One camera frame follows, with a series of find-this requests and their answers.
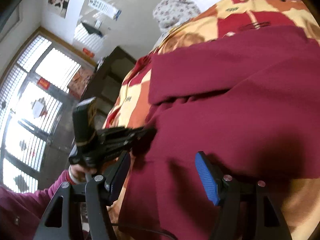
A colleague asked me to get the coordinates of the white wall calendar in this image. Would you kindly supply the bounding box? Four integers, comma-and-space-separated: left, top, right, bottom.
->
88, 0, 121, 21

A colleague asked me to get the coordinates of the red orange patterned blanket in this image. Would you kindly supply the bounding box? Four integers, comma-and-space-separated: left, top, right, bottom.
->
102, 0, 320, 240

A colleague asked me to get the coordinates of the person's left hand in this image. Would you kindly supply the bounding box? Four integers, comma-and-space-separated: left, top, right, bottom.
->
68, 164, 97, 184

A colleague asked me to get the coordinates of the barred window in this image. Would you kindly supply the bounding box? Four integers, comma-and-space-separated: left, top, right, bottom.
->
1, 34, 80, 193

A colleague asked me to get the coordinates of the dark cloth hanging on wall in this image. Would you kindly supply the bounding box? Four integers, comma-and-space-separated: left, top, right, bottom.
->
81, 22, 104, 37

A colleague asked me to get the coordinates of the maroon garment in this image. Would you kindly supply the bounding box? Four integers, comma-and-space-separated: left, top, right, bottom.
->
117, 24, 320, 240

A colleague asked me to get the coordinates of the dark wooden desk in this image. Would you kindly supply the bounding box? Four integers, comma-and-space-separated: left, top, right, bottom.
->
81, 46, 137, 117

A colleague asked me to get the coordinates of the floral quilt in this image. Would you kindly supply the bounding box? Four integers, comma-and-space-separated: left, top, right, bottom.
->
152, 0, 200, 34

